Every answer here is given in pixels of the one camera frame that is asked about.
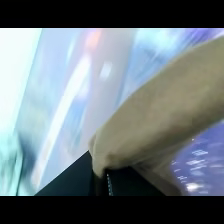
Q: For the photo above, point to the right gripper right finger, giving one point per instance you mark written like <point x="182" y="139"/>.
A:
<point x="133" y="183"/>

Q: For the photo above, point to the brown T-shirt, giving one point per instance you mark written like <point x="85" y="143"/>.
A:
<point x="166" y="110"/>

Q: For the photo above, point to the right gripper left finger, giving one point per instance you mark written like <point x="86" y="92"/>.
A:
<point x="73" y="181"/>

